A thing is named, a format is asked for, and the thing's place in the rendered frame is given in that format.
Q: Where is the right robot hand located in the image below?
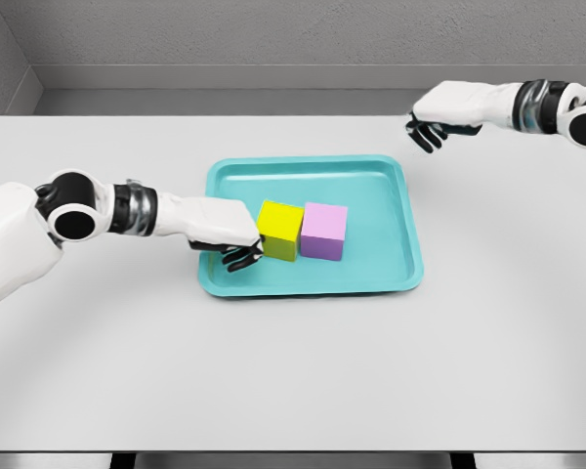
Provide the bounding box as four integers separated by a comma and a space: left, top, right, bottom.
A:
403, 80, 484, 154

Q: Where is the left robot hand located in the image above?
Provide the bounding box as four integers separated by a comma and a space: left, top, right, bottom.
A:
183, 195, 267, 274

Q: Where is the yellow cube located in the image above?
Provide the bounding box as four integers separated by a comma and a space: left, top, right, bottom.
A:
256, 199, 306, 264

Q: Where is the pink cube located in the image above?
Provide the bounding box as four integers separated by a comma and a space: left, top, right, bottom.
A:
299, 201, 349, 262

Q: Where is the teal tray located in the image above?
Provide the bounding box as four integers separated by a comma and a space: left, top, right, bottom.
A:
197, 154, 424, 299

